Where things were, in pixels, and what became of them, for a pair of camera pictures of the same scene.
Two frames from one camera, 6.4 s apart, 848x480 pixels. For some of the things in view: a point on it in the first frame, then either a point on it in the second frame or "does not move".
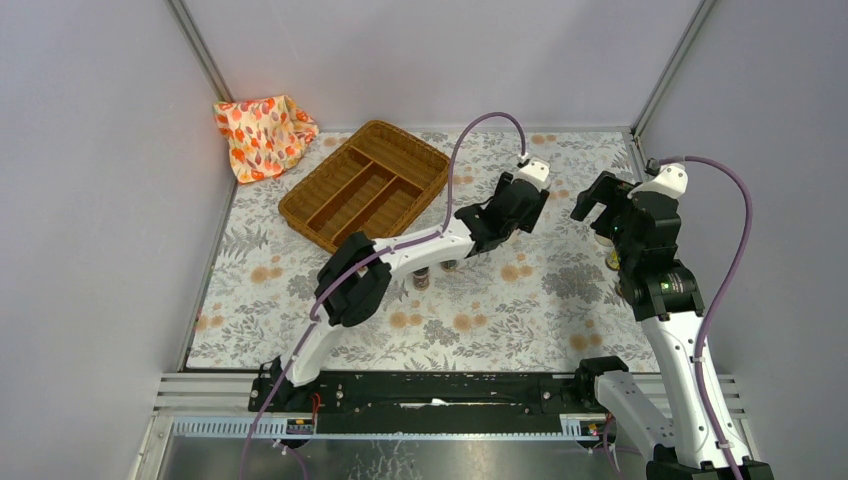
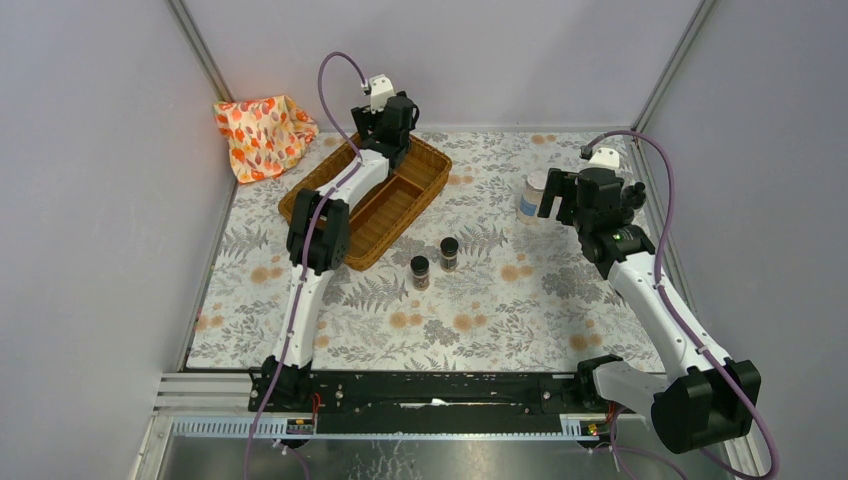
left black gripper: (523, 219) → (361, 116)
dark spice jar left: (421, 278) does not move
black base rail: (427, 403) does not move
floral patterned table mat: (549, 297) does not move
